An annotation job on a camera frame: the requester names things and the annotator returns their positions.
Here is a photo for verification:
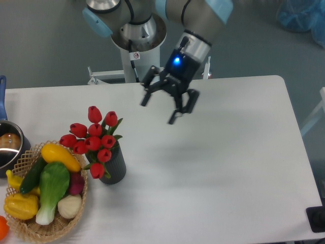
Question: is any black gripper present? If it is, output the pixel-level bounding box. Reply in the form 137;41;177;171
140;49;200;125

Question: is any red tulip bouquet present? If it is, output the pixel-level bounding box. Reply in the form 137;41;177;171
59;106;122;179

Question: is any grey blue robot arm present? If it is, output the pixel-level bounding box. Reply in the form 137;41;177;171
82;1;233;124

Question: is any dark grey ribbed vase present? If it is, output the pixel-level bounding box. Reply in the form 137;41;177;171
85;142;126;185

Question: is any purple red radish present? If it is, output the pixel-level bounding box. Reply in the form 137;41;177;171
68;173;85;195

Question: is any yellow squash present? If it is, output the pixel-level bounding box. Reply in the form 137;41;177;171
41;143;81;173

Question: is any blue plastic bag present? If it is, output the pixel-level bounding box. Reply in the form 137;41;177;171
276;1;324;48

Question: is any green bok choy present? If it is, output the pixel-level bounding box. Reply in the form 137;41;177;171
36;162;70;225

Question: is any white garlic bulb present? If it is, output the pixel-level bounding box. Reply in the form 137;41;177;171
57;195;82;219

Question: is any green cucumber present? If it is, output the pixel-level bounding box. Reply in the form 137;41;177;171
19;157;47;194

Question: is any small yellow gourd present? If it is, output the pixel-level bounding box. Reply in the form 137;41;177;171
6;170;40;196

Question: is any black device at edge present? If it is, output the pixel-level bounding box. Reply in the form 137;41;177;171
306;206;324;233

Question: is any yellow bell pepper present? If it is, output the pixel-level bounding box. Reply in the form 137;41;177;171
4;193;39;220

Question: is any woven wicker basket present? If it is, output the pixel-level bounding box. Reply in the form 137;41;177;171
5;141;88;243

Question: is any orange fruit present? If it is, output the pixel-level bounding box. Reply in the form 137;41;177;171
0;216;9;240

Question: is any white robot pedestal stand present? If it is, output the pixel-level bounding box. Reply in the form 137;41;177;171
87;12;213;86

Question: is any white frame at right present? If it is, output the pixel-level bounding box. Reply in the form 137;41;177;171
300;87;324;137

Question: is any blue handled steel saucepan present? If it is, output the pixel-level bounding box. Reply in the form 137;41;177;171
1;75;30;178

